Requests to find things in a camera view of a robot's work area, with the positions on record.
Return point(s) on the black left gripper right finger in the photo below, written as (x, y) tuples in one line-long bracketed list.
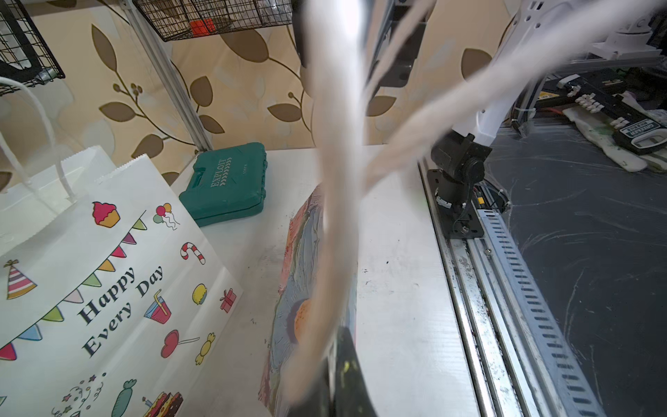
[(351, 396)]

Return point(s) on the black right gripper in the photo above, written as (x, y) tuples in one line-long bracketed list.
[(385, 41)]

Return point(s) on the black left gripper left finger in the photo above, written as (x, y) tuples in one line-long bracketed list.
[(318, 401)]

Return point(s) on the floral painted paper bag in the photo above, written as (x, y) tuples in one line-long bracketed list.
[(337, 267)]

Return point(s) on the white Happy Every Day bag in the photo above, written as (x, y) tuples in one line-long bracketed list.
[(113, 306)]

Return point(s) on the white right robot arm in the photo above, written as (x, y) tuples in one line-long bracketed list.
[(342, 85)]

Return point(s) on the green plastic tool case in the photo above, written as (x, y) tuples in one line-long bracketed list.
[(227, 184)]

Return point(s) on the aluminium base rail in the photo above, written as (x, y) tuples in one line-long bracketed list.
[(519, 360)]

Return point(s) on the black wire basket right wall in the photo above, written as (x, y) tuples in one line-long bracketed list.
[(170, 18)]

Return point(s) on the black wire basket wall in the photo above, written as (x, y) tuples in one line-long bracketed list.
[(170, 18), (25, 56)]

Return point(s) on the black wire basket back wall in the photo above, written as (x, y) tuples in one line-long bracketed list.
[(25, 56)]

